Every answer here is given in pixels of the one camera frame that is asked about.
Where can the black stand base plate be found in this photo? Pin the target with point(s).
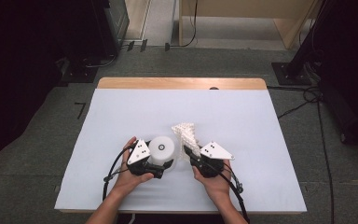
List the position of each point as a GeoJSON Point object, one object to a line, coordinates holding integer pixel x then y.
{"type": "Point", "coordinates": [292, 74]}
{"type": "Point", "coordinates": [79, 74]}

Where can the dark clothing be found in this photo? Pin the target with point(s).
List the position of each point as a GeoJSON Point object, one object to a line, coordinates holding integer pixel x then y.
{"type": "Point", "coordinates": [174, 219]}

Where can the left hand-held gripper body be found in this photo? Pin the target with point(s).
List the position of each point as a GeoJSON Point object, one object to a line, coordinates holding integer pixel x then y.
{"type": "Point", "coordinates": [140, 158]}

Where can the black glass-door cabinet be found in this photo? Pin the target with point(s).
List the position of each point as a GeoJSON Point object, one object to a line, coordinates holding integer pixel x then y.
{"type": "Point", "coordinates": [112, 25]}

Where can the person's right hand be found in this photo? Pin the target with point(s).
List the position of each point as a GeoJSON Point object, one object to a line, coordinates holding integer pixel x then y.
{"type": "Point", "coordinates": [217, 186]}

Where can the wooden table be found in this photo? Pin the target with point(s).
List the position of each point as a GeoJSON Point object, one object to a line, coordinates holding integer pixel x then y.
{"type": "Point", "coordinates": [180, 83]}

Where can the black slanted stand post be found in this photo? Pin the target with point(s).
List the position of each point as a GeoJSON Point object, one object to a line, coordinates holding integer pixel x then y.
{"type": "Point", "coordinates": [310, 37]}

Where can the person's left hand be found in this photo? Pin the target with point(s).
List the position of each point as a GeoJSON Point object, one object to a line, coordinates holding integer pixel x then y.
{"type": "Point", "coordinates": [127, 180]}

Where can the white cylindrical cup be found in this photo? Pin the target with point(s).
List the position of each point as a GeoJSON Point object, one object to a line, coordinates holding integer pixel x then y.
{"type": "Point", "coordinates": [162, 149]}

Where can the light wooden desk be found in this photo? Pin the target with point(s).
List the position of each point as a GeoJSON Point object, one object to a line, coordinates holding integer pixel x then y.
{"type": "Point", "coordinates": [245, 7]}

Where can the white table mat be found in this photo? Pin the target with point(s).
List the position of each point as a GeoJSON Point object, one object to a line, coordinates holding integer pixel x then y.
{"type": "Point", "coordinates": [155, 109]}

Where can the white textured cloth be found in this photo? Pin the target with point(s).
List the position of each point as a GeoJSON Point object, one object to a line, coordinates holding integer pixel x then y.
{"type": "Point", "coordinates": [187, 137]}

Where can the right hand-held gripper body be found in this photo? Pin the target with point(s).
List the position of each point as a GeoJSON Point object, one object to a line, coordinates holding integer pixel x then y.
{"type": "Point", "coordinates": [211, 161]}

